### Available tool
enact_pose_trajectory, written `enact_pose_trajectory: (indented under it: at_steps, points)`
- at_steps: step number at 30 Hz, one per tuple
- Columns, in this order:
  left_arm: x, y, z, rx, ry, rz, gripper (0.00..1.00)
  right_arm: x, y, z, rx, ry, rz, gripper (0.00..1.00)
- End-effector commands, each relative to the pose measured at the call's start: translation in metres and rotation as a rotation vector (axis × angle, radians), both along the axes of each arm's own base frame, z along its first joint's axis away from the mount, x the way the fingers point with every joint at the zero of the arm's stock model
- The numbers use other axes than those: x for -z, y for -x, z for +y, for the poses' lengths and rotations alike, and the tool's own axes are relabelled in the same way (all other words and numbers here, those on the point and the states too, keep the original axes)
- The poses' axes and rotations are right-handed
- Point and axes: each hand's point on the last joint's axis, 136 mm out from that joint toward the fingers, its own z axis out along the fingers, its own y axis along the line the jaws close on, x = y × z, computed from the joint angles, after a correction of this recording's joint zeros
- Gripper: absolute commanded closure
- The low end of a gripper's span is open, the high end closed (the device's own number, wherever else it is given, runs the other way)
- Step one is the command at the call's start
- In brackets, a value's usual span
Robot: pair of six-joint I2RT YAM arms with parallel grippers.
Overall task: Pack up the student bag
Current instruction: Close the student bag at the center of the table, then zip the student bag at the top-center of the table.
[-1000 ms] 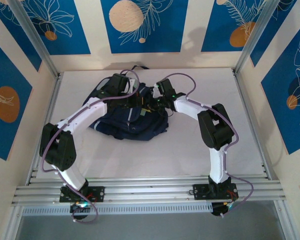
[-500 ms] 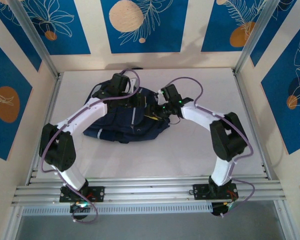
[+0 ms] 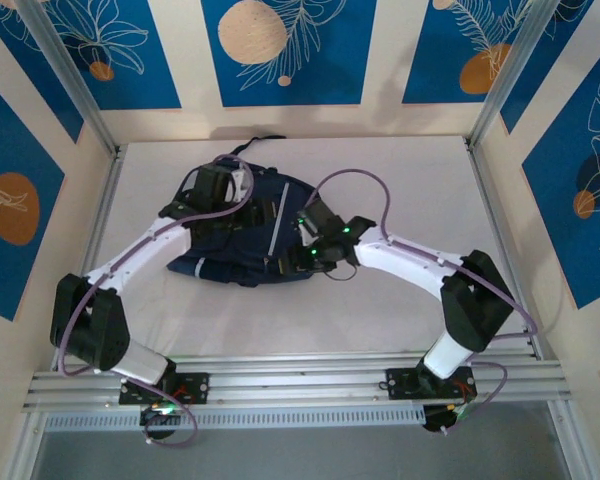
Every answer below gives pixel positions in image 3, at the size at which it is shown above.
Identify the navy blue backpack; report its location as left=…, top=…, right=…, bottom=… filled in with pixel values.
left=167, top=133, right=331, bottom=290

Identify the black base electronics module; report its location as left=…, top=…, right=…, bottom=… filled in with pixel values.
left=422, top=402, right=474, bottom=435
left=139, top=403, right=184, bottom=441

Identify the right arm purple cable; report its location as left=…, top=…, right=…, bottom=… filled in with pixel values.
left=312, top=168, right=539, bottom=436

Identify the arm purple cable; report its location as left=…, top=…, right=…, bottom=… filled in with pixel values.
left=54, top=153, right=256, bottom=448
left=312, top=168, right=539, bottom=436

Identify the aluminium cross rail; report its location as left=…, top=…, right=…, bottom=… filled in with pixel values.
left=22, top=352, right=574, bottom=414

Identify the aluminium side rail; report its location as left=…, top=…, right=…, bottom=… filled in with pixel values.
left=54, top=147, right=127, bottom=371
left=463, top=139, right=545, bottom=361

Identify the grey slotted cable duct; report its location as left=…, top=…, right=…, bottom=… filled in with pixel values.
left=42, top=407, right=426, bottom=432

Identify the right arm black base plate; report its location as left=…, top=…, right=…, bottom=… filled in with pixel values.
left=385, top=367, right=479, bottom=401

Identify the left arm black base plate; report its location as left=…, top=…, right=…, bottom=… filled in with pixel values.
left=118, top=372, right=211, bottom=406

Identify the aluminium frame post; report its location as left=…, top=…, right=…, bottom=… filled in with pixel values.
left=17, top=0, right=122, bottom=157
left=467, top=0, right=564, bottom=151

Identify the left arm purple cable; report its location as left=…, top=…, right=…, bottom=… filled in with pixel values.
left=54, top=153, right=256, bottom=448

